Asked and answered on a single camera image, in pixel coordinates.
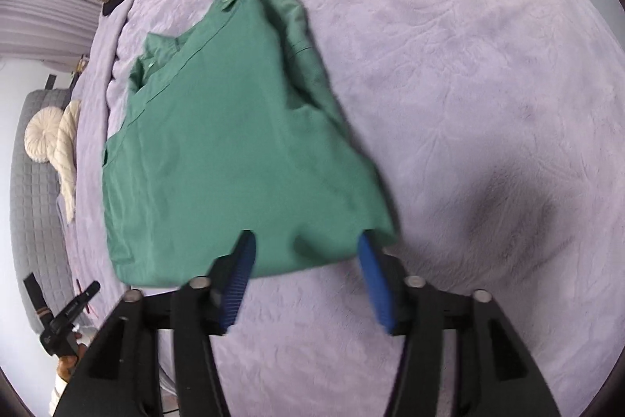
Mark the small brown ornament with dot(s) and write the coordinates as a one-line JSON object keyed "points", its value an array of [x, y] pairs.
{"points": [[81, 65]]}

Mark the light pleated curtain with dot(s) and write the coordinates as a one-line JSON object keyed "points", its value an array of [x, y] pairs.
{"points": [[44, 21]]}

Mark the round cream cushion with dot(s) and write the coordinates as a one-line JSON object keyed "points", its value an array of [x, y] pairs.
{"points": [[41, 136]]}

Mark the purple plush blanket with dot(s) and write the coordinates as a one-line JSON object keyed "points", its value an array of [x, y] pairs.
{"points": [[464, 55]]}

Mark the grey quilted sofa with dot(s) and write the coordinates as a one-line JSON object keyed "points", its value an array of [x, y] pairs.
{"points": [[34, 226]]}

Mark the person's left forearm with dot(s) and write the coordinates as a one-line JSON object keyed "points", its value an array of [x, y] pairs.
{"points": [[57, 395]]}

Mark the person's left hand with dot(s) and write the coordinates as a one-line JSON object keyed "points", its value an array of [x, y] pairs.
{"points": [[66, 364]]}

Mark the black wall strip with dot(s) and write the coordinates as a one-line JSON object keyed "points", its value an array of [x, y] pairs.
{"points": [[50, 81]]}

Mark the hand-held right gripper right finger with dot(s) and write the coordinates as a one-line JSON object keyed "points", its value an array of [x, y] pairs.
{"points": [[376, 285]]}

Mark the green button-up shirt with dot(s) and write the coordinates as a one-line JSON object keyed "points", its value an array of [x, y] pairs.
{"points": [[219, 153]]}

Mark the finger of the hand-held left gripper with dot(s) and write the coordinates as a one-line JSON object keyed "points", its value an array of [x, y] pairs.
{"points": [[34, 295], [80, 297]]}

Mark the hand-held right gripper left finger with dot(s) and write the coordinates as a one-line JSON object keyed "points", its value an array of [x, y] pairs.
{"points": [[239, 280]]}

